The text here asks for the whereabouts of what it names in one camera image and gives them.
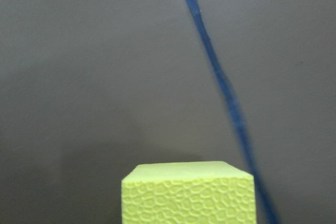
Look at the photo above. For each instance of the yellow foam block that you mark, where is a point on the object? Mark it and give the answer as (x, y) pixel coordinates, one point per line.
(188, 192)

